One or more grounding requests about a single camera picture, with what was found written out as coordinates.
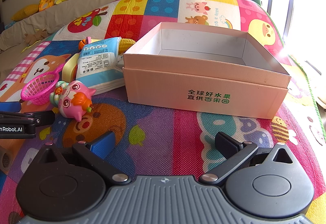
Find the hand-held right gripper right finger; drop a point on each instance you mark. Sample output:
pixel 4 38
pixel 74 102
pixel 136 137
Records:
pixel 226 143

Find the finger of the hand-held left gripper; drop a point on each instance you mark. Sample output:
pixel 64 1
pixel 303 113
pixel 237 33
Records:
pixel 25 117

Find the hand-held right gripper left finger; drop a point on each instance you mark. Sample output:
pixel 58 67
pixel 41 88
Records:
pixel 104 143

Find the pink toy basket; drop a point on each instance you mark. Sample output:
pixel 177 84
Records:
pixel 38 86

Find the pink cat figurine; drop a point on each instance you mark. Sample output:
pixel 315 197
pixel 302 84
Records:
pixel 71 101

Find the pale yellow cheese toy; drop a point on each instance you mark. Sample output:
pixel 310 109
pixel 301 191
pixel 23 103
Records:
pixel 68 68

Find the pink cardboard box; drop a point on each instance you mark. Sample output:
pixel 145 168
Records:
pixel 152 86

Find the blue white tissue packet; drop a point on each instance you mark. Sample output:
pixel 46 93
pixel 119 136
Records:
pixel 96 68

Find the orange toy pumpkin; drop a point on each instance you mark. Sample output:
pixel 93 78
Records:
pixel 82 44

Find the yellow toy corn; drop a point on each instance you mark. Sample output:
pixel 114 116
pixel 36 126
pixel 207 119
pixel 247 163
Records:
pixel 126 44

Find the brown plush toy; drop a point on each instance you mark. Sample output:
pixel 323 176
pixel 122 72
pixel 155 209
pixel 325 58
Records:
pixel 34 36

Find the yellow pillow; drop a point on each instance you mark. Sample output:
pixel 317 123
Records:
pixel 24 12

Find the beige sofa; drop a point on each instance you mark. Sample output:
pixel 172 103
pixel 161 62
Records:
pixel 51 12

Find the colourful printed play mat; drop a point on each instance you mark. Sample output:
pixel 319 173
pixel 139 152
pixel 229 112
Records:
pixel 203 2

